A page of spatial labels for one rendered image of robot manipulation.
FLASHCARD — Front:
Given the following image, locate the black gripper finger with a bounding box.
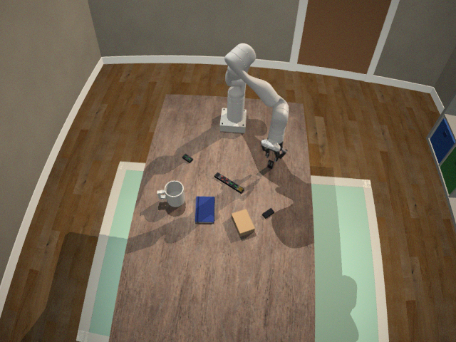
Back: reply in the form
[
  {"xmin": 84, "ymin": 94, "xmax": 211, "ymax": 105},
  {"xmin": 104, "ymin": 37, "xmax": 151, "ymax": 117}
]
[
  {"xmin": 274, "ymin": 148, "xmax": 288, "ymax": 162},
  {"xmin": 261, "ymin": 146, "xmax": 270, "ymax": 158}
]

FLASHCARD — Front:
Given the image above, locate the blue notebook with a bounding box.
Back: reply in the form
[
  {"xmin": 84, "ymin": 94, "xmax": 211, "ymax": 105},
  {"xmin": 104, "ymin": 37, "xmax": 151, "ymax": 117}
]
[{"xmin": 195, "ymin": 196, "xmax": 214, "ymax": 223}]

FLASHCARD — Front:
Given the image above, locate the grey mug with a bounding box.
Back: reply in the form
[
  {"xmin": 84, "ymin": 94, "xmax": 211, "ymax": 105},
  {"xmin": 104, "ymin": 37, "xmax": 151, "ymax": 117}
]
[{"xmin": 157, "ymin": 181, "xmax": 185, "ymax": 207}]

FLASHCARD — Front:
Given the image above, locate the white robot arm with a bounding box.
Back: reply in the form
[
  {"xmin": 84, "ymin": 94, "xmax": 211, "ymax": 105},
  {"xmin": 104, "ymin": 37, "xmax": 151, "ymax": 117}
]
[{"xmin": 224, "ymin": 43, "xmax": 289, "ymax": 152}]

